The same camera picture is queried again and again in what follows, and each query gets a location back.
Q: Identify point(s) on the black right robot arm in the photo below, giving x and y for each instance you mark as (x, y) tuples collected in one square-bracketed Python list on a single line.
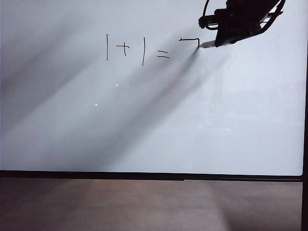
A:
[(270, 3)]

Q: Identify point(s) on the white marker pen black tip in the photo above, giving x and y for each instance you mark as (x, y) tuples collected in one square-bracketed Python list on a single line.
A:
[(208, 44)]

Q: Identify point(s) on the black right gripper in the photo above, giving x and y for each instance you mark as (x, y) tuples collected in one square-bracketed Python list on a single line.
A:
[(240, 14)]

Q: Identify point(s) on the white whiteboard with black frame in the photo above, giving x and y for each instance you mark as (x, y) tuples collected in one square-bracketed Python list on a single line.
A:
[(120, 120)]

